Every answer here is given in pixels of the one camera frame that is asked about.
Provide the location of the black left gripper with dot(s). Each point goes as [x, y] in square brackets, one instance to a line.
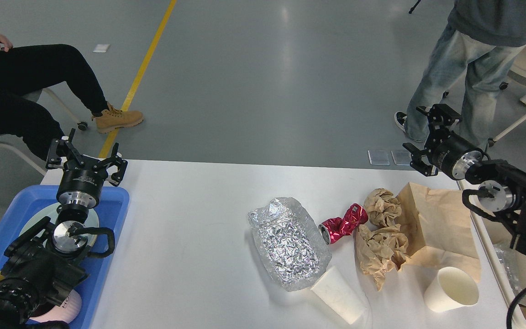
[78, 185]

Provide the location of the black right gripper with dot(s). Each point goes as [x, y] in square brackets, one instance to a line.
[448, 152]

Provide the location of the green plate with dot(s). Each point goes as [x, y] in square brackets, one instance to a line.
[51, 211]

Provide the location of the small brown paper ball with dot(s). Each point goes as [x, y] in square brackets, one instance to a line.
[382, 207]

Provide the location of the brown paper bag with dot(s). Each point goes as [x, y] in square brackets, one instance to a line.
[438, 228]
[380, 251]

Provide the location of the white paper cup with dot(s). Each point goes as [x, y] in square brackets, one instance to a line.
[451, 288]
[350, 304]

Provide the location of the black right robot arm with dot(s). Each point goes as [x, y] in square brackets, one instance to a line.
[501, 193]

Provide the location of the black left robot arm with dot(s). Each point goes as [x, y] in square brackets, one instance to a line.
[44, 263]

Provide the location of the right clear floor plate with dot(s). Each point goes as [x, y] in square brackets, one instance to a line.
[401, 157]

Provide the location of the clear floor plate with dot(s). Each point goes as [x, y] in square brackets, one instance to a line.
[401, 157]
[378, 157]

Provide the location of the tan work boot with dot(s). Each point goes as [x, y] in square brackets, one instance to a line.
[112, 118]

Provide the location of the blue plastic tray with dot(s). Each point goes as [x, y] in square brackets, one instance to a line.
[111, 211]

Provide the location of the left clear floor plate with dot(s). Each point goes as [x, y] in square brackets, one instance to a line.
[378, 157]

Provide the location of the white paper scrap on floor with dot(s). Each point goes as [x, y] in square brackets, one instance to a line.
[101, 48]

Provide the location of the person in blue jeans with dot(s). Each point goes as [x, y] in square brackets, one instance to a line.
[481, 40]

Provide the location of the seated person in black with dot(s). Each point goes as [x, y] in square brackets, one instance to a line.
[27, 69]

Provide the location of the black tripod stand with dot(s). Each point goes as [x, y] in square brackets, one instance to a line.
[412, 9]

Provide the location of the crushed red can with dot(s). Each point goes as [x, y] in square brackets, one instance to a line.
[335, 228]

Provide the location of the clear plastic in bin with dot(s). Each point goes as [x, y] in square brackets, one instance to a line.
[509, 269]

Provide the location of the pink HOME mug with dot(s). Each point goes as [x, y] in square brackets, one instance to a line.
[67, 311]

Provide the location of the crumpled aluminium foil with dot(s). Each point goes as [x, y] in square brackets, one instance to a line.
[290, 245]

